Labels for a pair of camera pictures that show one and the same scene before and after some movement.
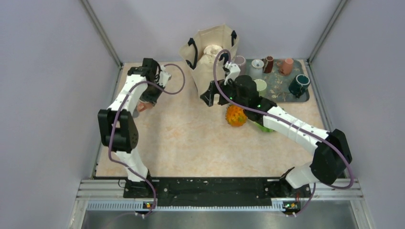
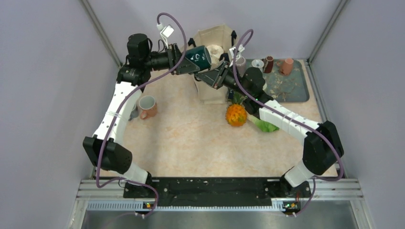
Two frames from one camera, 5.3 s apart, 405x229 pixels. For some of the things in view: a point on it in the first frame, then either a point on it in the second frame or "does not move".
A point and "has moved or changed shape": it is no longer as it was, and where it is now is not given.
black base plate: (221, 192) does not move
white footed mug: (256, 69) does not move
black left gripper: (152, 98) → (174, 53)
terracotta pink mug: (286, 66) does not move
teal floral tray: (275, 86) does not move
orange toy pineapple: (235, 116) does not move
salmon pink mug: (142, 106) has moved or changed shape
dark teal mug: (299, 85) → (200, 56)
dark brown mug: (268, 61) does not move
